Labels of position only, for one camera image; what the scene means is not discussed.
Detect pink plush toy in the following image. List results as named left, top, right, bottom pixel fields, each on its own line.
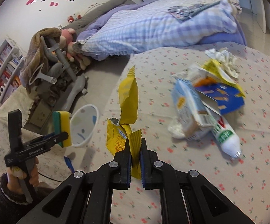
left=59, top=28, right=91, bottom=70

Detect folded striped cloth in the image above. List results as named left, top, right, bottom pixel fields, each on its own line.
left=168, top=1, right=220, bottom=22

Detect light blue snack wrapper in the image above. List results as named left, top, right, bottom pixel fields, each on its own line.
left=168, top=79, right=215, bottom=141

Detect white green plastic bottle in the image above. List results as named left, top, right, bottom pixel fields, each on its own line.
left=212, top=115, right=242, bottom=159

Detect yellow white snack bag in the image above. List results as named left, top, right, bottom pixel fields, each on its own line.
left=173, top=59, right=245, bottom=97

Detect cherry print mattress cover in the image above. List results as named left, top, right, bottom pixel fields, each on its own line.
left=80, top=43, right=270, bottom=223

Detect small red plush toys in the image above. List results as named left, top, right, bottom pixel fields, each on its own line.
left=67, top=12, right=82, bottom=23

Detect brown blanket on chair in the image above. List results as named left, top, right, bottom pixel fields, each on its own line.
left=19, top=27, right=62, bottom=94

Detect white polka dot trash bin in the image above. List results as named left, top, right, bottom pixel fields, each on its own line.
left=70, top=104, right=99, bottom=148

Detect left hand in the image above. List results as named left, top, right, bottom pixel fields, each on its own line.
left=7, top=157, right=39, bottom=195

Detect blue plaid quilt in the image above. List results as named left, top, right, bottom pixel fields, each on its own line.
left=73, top=0, right=242, bottom=59

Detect cream lace cloth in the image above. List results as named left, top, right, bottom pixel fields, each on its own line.
left=0, top=85, right=39, bottom=126

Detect white door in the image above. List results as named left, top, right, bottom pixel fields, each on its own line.
left=250, top=0, right=270, bottom=33

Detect white paper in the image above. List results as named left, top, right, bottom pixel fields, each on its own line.
left=204, top=47, right=239, bottom=79

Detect yellow green sponge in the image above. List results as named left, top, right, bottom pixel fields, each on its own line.
left=52, top=111, right=72, bottom=148

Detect grey bed headboard cushion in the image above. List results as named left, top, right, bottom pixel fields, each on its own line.
left=63, top=0, right=135, bottom=33

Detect purple blanket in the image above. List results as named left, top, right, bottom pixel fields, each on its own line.
left=75, top=0, right=247, bottom=60

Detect yellow crinkled snack wrapper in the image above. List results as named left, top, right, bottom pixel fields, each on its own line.
left=106, top=67, right=142, bottom=179

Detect white bookshelf with books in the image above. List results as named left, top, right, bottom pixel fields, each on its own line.
left=0, top=39, right=25, bottom=104

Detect blue biscuit box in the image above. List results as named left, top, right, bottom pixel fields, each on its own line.
left=195, top=83, right=245, bottom=115

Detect grey ergonomic chair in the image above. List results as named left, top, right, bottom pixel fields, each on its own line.
left=28, top=36, right=88, bottom=111

